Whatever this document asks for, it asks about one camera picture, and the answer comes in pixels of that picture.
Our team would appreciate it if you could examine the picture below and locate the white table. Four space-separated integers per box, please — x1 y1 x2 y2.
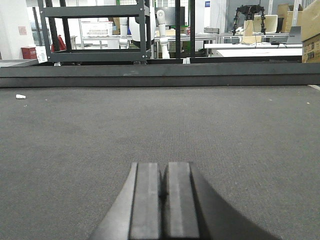
204 43 303 58

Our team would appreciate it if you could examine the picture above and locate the white plastic crate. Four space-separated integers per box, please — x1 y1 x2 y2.
81 21 113 37

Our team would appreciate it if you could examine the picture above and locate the dark metal shelving rack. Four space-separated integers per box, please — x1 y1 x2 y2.
37 0 196 65

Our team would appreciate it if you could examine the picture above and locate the red box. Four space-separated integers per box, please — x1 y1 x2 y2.
21 46 37 59

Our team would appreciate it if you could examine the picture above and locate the cardboard box at right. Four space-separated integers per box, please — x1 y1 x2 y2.
301 0 320 63

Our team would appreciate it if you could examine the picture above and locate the small white paper scrap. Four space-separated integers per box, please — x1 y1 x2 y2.
15 94 26 100

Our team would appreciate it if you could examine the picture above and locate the black table edge rail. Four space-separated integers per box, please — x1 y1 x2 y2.
0 62 320 88

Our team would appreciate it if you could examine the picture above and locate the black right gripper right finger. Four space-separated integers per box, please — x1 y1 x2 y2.
162 162 277 240

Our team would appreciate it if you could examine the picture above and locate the red cloth bag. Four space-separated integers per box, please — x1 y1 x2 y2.
50 34 67 52

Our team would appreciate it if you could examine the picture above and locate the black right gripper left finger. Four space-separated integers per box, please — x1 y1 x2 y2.
89 162 161 240

